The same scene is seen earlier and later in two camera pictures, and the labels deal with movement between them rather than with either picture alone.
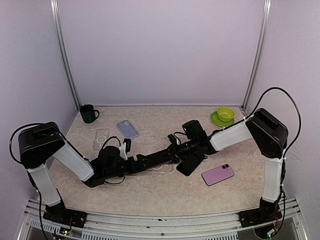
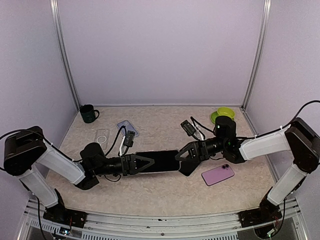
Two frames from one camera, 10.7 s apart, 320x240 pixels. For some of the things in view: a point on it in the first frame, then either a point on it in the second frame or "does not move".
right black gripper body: x=179 y=153 → x=202 y=151
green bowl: x=225 y=114 does not move
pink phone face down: x=215 y=175 does not move
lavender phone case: x=127 y=130 does not move
